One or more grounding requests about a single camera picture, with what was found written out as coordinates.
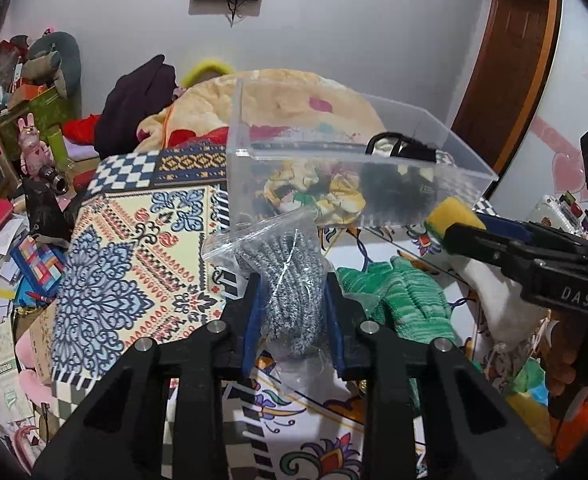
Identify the white cloth drawstring bag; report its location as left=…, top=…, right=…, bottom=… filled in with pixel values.
left=451, top=256, right=548, bottom=353

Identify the yellow sponge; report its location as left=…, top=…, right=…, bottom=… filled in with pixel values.
left=424, top=196, right=487, bottom=242

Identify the green knitted cloth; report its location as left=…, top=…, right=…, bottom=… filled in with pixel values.
left=335, top=256, right=455, bottom=344

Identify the white pouch with black cord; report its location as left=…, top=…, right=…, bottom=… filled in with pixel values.
left=360, top=131, right=438, bottom=226

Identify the floral patterned fabric bundle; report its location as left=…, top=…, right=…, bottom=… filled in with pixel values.
left=262, top=165, right=367, bottom=226

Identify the brown wooden door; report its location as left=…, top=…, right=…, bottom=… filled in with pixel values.
left=453, top=0, right=562, bottom=174

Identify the clear plastic storage bin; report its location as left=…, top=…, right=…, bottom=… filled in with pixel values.
left=227, top=84, right=498, bottom=229

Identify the colourful pencil case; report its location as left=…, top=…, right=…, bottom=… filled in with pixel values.
left=10, top=236, right=64, bottom=297

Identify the colourful patterned bed cover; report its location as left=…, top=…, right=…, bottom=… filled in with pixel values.
left=48, top=138, right=550, bottom=480

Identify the beige plush blanket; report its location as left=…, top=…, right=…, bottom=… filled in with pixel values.
left=134, top=68, right=385, bottom=153

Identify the pink rabbit toy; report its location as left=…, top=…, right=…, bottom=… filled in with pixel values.
left=17, top=113, right=54, bottom=178

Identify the red cloth on floor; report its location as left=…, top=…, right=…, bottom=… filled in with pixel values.
left=62, top=115, right=101, bottom=145

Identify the green cardboard box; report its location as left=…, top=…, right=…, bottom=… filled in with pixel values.
left=0, top=88, right=78, bottom=162

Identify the dark purple garment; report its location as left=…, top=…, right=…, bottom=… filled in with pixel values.
left=93, top=54, right=177, bottom=159

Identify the yellow plush headband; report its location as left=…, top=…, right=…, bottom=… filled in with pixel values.
left=180, top=58, right=234, bottom=89

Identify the grey green plush toy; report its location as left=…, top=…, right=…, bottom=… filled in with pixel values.
left=21, top=32, right=81, bottom=99

